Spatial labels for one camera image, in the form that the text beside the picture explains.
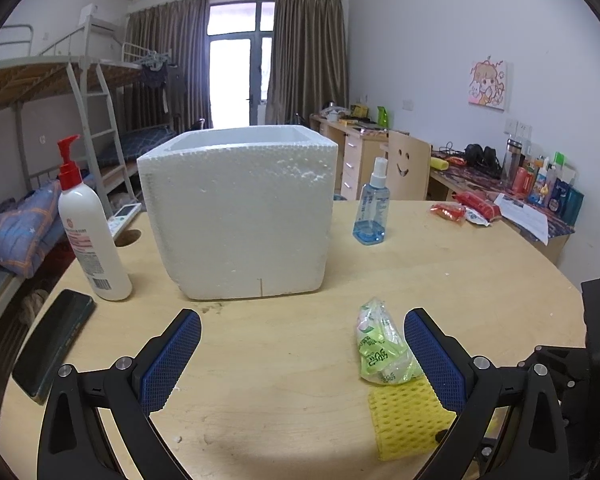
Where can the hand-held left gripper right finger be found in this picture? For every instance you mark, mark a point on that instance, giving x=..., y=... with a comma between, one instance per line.
x=435, y=360

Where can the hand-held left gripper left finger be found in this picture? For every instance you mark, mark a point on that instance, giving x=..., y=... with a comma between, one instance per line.
x=170, y=360

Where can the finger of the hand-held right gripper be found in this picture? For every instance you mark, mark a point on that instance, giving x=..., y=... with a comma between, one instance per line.
x=444, y=436

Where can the yellow sponge cloth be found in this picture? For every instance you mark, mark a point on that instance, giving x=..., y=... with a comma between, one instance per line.
x=405, y=425

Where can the green tissue packet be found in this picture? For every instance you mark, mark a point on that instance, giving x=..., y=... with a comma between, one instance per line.
x=380, y=345

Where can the white foam box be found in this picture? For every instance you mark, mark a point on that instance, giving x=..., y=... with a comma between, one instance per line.
x=240, y=210

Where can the black phone case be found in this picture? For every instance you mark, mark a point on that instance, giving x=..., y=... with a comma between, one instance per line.
x=50, y=345

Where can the white paper sheet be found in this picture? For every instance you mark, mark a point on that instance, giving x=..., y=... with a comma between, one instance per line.
x=525, y=215

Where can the white lotion bottle red pump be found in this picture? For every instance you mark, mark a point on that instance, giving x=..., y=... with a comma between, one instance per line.
x=92, y=240

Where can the row of toiletry bottles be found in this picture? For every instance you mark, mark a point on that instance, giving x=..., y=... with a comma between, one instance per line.
x=545, y=185

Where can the red snack packet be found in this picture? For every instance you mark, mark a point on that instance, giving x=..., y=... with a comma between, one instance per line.
x=447, y=212

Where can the white snack packet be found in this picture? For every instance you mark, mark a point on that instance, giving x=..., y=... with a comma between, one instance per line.
x=476, y=217

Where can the white remote control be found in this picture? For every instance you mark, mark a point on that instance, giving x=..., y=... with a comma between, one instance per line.
x=122, y=217

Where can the blue spray bottle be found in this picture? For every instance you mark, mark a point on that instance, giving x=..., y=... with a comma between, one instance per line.
x=370, y=210

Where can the red sausage packet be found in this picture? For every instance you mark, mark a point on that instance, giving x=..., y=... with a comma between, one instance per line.
x=480, y=202

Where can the patterned desk cloth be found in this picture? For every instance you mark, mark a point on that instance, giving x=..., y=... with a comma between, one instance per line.
x=470, y=180

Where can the yellow roll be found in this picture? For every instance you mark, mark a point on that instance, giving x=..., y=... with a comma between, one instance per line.
x=438, y=163

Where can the black headphones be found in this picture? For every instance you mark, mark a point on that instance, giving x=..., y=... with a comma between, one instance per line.
x=481, y=157

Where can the blue plaid quilt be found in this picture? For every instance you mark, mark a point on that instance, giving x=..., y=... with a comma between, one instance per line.
x=20, y=225

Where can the wooden chair with smiley cutout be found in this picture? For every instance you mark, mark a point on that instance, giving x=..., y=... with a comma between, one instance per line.
x=405, y=160

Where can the dark blue plaid bedding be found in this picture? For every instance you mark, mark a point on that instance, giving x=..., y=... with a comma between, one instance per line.
x=140, y=142

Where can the wooden desk with drawers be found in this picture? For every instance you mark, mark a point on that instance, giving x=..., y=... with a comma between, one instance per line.
x=355, y=155

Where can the green stand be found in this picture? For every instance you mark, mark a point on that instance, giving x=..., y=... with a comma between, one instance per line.
x=383, y=117

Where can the yellow box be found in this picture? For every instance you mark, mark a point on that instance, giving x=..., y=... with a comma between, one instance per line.
x=360, y=109

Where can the grey metal bunk bed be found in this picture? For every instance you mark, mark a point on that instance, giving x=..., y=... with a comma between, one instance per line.
x=130, y=52
x=92, y=105

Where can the dark hanging clothes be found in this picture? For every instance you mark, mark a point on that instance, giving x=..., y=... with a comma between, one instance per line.
x=154, y=75

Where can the glass balcony door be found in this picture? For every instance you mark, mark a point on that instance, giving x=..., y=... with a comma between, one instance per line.
x=235, y=80

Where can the brown curtain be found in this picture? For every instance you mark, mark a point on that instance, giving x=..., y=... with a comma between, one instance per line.
x=305, y=50
x=180, y=50

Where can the white air conditioner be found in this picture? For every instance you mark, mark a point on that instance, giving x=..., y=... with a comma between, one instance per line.
x=99, y=20

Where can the white wall switch panel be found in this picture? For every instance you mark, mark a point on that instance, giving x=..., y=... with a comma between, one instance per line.
x=518, y=128

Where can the pink cartoon wall poster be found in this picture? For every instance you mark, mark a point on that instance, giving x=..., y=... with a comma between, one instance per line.
x=489, y=84

